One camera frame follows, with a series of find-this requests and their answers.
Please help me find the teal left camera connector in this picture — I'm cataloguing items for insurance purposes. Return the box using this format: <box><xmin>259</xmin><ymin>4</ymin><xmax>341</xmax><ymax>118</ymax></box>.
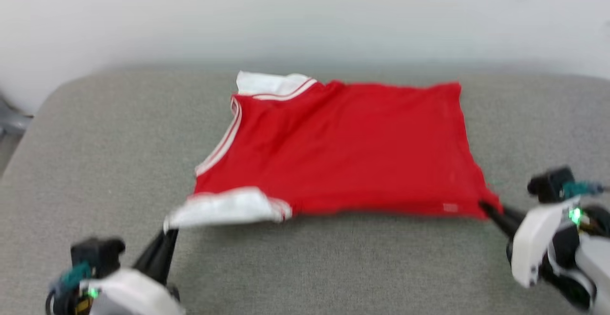
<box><xmin>49</xmin><ymin>263</ymin><xmax>93</xmax><ymax>297</ymax></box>

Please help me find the teal camera connector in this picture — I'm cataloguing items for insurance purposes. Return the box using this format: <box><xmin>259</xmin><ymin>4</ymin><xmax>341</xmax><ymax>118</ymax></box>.
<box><xmin>561</xmin><ymin>181</ymin><xmax>607</xmax><ymax>200</ymax></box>
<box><xmin>49</xmin><ymin>263</ymin><xmax>93</xmax><ymax>297</ymax></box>

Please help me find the teal right camera connector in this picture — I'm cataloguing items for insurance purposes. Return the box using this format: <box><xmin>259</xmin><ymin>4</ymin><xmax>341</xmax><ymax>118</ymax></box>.
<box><xmin>561</xmin><ymin>181</ymin><xmax>607</xmax><ymax>200</ymax></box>

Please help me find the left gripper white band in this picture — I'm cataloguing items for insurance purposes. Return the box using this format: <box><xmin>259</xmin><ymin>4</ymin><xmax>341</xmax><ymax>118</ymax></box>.
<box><xmin>81</xmin><ymin>229</ymin><xmax>186</xmax><ymax>315</ymax></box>

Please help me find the red and white basketball jersey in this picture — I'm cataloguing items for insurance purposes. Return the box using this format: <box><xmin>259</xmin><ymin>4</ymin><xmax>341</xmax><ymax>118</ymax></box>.
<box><xmin>163</xmin><ymin>71</ymin><xmax>503</xmax><ymax>232</ymax></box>

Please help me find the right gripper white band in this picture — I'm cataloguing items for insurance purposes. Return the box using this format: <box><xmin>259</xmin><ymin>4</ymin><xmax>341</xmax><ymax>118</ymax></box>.
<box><xmin>478</xmin><ymin>201</ymin><xmax>580</xmax><ymax>289</ymax></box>

